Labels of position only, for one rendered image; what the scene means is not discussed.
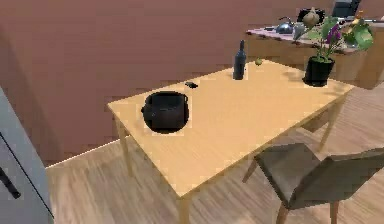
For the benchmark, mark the dark blue wine bottle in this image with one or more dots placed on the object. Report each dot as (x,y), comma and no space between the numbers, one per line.
(239,63)

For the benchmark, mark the black round pot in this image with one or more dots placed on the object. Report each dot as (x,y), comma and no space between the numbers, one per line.
(166,112)

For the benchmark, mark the small black remote control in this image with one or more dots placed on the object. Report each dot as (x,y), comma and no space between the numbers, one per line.
(191,84)

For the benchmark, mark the light wooden table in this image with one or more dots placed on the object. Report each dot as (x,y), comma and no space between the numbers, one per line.
(230,116)

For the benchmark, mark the small green apple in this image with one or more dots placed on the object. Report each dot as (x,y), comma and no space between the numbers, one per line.
(258,61)

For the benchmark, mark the grey metal kettle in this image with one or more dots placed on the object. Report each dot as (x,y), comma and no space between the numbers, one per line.
(285,27)

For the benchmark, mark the house plant in black pot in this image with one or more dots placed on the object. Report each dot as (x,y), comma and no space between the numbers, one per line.
(318,70)

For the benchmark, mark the brown chair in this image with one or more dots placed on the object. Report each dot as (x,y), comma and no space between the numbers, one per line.
(310,176)

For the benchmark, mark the beige vase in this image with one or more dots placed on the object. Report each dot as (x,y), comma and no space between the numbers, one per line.
(310,18)

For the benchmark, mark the wooden kitchen counter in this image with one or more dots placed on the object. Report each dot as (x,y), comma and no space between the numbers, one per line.
(353,63)

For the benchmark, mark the grey fridge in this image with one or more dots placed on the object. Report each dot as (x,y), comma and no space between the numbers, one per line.
(18,173)

